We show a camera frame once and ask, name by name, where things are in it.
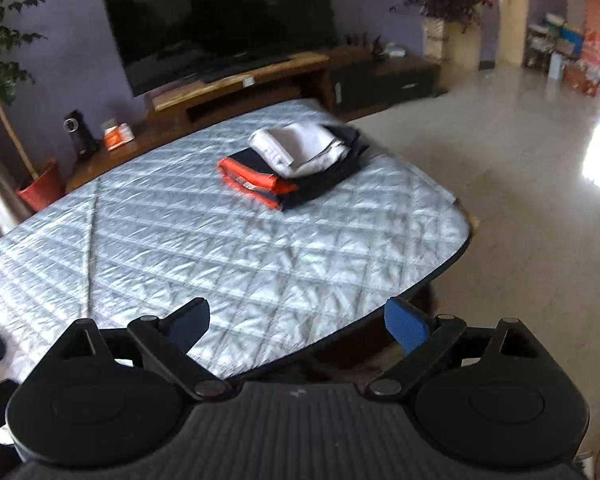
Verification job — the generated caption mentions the dark wooden cabinet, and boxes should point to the dark wooden cabinet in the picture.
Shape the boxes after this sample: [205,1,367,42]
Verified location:
[327,45,443,113]

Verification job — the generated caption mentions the cluttered storage rack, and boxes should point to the cluttered storage rack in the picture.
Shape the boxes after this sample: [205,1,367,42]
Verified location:
[524,15,600,96]

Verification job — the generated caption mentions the row of small dark bottles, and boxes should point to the row of small dark bottles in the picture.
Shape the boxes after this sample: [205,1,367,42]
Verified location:
[345,32,386,54]

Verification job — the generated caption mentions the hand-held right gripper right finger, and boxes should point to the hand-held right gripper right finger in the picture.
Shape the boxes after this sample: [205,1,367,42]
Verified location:
[364,297,538,401]

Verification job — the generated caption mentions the dark low wooden shelf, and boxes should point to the dark low wooden shelf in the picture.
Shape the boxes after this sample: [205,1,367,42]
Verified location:
[65,110,191,193]

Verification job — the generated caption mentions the navy and orange jacket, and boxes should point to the navy and orange jacket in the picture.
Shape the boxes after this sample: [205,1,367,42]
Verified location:
[217,122,371,211]

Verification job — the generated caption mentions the woven vase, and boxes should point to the woven vase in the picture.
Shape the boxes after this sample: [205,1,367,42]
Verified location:
[424,17,449,59]

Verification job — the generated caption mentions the orange box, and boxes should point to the orange box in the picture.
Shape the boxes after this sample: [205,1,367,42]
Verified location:
[101,122,137,152]

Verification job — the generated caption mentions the green potted tree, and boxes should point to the green potted tree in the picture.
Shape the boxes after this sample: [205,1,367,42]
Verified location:
[0,0,48,181]

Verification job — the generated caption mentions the silver quilted blanket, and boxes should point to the silver quilted blanket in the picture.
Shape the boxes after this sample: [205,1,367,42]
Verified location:
[0,99,473,382]

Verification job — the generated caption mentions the black flat screen television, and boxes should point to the black flat screen television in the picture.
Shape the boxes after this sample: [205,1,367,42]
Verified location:
[97,0,341,97]

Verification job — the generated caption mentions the wooden television stand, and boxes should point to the wooden television stand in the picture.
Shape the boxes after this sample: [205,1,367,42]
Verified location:
[147,51,333,126]

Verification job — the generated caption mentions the light grey pants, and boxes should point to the light grey pants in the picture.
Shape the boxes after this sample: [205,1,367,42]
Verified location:
[247,122,348,179]

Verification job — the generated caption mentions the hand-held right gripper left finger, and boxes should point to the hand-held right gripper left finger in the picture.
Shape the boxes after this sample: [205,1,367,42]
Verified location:
[60,297,232,402]

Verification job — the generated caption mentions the black cylindrical appliance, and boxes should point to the black cylindrical appliance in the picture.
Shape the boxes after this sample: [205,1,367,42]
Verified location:
[62,110,99,158]

